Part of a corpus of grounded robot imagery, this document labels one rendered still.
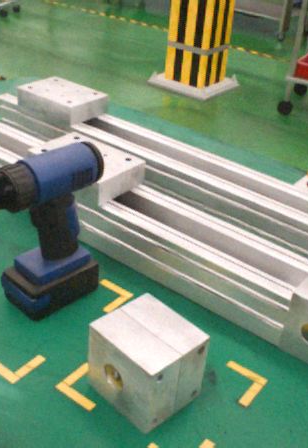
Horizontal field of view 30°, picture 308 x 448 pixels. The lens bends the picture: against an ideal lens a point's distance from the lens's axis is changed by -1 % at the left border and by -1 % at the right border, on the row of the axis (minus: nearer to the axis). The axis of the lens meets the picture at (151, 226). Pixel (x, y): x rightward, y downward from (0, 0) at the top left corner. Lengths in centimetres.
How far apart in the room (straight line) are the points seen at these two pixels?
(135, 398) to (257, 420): 15
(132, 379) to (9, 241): 40
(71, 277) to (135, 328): 18
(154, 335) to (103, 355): 6
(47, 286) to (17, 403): 17
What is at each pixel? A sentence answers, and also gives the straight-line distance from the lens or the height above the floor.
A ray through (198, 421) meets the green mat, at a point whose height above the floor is 78.
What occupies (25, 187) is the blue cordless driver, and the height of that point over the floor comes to 98.
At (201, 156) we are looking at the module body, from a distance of 107.
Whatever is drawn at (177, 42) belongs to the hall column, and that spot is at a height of 32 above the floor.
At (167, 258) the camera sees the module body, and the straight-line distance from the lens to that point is 83.
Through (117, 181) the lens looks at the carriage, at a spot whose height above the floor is 89.
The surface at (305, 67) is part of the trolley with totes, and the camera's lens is 388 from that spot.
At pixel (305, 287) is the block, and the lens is 75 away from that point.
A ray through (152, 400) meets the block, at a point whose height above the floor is 83.
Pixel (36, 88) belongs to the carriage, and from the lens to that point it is 124.
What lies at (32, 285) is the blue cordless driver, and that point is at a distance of 78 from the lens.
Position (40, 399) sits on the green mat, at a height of 78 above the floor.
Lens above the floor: 131
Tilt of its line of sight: 32 degrees down
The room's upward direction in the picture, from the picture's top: 5 degrees clockwise
